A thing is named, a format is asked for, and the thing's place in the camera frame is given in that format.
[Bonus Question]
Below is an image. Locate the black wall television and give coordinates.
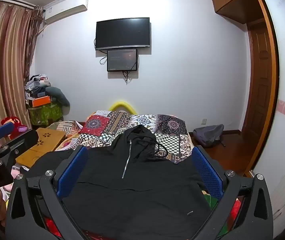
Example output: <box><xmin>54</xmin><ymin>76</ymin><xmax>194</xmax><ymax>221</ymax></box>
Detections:
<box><xmin>96</xmin><ymin>17</ymin><xmax>150</xmax><ymax>51</ymax></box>

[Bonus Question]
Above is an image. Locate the pile of clothes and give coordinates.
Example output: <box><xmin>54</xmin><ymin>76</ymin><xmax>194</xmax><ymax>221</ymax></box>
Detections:
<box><xmin>24</xmin><ymin>74</ymin><xmax>52</xmax><ymax>98</ymax></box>

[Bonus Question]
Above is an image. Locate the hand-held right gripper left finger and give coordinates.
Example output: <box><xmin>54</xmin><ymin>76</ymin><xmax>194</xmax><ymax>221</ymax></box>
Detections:
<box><xmin>5</xmin><ymin>145</ymin><xmax>88</xmax><ymax>240</ymax></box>

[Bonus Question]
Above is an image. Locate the curtain rod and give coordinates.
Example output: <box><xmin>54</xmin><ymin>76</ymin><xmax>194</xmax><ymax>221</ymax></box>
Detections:
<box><xmin>0</xmin><ymin>0</ymin><xmax>37</xmax><ymax>8</ymax></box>

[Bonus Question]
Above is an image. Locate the red plush toy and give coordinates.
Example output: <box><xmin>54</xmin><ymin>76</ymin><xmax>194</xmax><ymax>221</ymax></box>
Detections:
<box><xmin>1</xmin><ymin>116</ymin><xmax>28</xmax><ymax>140</ymax></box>

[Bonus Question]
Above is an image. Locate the black zip hoodie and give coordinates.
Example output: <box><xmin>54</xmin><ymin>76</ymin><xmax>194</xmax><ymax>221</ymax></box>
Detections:
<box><xmin>28</xmin><ymin>125</ymin><xmax>223</xmax><ymax>240</ymax></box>

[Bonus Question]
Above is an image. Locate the white air conditioner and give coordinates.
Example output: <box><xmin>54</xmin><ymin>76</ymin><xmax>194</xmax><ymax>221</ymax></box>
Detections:
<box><xmin>43</xmin><ymin>0</ymin><xmax>88</xmax><ymax>26</ymax></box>

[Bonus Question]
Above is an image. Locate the zebra striped cloth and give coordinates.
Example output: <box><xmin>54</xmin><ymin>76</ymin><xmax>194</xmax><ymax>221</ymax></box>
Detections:
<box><xmin>48</xmin><ymin>120</ymin><xmax>83</xmax><ymax>137</ymax></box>

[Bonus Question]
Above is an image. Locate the grey backpack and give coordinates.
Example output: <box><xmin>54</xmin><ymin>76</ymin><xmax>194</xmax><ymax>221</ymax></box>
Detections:
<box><xmin>193</xmin><ymin>124</ymin><xmax>226</xmax><ymax>148</ymax></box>

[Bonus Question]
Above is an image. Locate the patchwork printed blanket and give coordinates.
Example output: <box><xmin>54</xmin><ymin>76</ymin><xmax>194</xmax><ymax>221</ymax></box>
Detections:
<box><xmin>57</xmin><ymin>110</ymin><xmax>196</xmax><ymax>166</ymax></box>

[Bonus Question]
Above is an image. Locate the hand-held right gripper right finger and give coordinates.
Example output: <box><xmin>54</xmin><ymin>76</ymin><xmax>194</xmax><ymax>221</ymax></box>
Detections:
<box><xmin>191</xmin><ymin>145</ymin><xmax>274</xmax><ymax>240</ymax></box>

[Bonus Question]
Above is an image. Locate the orange box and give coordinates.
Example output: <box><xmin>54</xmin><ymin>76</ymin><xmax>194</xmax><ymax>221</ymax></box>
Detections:
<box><xmin>31</xmin><ymin>95</ymin><xmax>51</xmax><ymax>108</ymax></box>

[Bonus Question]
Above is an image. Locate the small wooden folding table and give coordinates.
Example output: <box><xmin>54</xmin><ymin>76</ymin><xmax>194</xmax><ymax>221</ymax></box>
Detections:
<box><xmin>15</xmin><ymin>127</ymin><xmax>66</xmax><ymax>169</ymax></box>

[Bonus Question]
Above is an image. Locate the small black wall monitor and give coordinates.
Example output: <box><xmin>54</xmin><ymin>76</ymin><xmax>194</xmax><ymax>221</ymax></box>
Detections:
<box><xmin>107</xmin><ymin>49</ymin><xmax>139</xmax><ymax>72</ymax></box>

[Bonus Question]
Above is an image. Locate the green patterned cloth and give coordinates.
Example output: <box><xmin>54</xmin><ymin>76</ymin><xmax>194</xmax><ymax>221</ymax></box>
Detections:
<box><xmin>28</xmin><ymin>103</ymin><xmax>64</xmax><ymax>127</ymax></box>

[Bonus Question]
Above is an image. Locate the grey-green cushion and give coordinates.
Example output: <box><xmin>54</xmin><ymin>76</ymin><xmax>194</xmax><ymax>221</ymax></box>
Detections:
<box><xmin>45</xmin><ymin>87</ymin><xmax>71</xmax><ymax>107</ymax></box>

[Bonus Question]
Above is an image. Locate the black monitor cable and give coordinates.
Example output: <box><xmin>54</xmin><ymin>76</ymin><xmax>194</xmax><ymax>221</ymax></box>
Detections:
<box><xmin>100</xmin><ymin>55</ymin><xmax>139</xmax><ymax>83</ymax></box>

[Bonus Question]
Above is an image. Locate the striped brown curtain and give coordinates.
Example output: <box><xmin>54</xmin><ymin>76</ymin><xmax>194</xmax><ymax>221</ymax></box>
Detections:
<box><xmin>0</xmin><ymin>1</ymin><xmax>44</xmax><ymax>151</ymax></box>

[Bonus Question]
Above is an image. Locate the yellow foam tube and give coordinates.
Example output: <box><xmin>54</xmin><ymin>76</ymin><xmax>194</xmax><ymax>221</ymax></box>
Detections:
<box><xmin>109</xmin><ymin>101</ymin><xmax>138</xmax><ymax>114</ymax></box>

